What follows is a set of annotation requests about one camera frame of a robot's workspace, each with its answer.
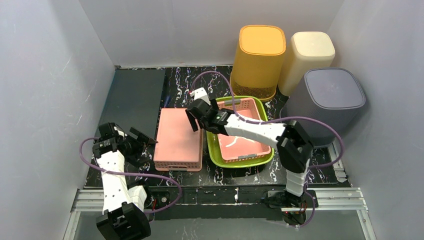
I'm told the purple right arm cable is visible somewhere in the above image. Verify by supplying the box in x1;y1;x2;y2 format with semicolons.
188;70;345;229

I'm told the green plastic tray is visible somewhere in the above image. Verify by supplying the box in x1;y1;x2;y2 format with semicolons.
206;96;275;169

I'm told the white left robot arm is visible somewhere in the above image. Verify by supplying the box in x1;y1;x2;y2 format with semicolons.
92;122;157;240

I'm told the orange slatted waste bin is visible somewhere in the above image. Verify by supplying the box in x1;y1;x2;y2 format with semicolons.
230;25;287;102

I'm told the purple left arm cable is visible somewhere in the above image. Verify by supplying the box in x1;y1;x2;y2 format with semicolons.
78;137;183;216

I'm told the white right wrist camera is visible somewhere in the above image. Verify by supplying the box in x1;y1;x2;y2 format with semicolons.
189;87;211;105

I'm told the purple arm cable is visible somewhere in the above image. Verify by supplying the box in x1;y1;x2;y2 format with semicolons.
78;137;183;216
188;70;345;229

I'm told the pink perforated basket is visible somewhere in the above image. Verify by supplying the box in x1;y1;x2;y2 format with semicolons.
216;97;272;163
153;108;203;172

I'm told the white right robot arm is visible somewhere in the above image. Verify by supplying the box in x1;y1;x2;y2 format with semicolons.
185;97;312;198

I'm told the dark grey flat box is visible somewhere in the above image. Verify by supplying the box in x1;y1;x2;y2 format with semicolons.
98;69;166;138

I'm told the grey slatted waste bin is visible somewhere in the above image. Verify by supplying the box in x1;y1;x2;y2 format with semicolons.
280;67;366;134

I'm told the cream bin liner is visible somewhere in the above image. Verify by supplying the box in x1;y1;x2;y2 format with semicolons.
277;31;336;97

